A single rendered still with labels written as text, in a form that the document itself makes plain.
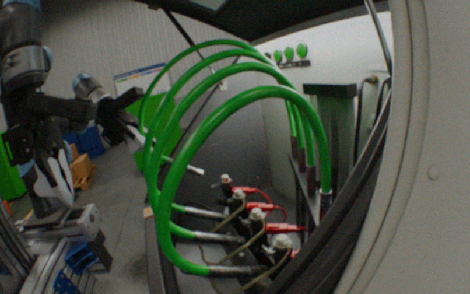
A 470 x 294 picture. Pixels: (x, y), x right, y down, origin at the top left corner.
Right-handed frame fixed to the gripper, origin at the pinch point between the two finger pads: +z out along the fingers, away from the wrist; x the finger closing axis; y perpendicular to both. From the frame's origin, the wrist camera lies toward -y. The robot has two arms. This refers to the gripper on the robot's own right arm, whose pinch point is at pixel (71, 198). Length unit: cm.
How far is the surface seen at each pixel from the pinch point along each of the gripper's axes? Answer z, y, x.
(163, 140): -5.6, -18.1, 4.7
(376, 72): -10, -57, 9
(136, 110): 9, 17, -336
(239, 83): -8, -49, -43
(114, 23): -279, 70, -677
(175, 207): 8.7, -16.4, -3.4
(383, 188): -2.6, -31.6, 24.2
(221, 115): -8.3, -23.7, 12.7
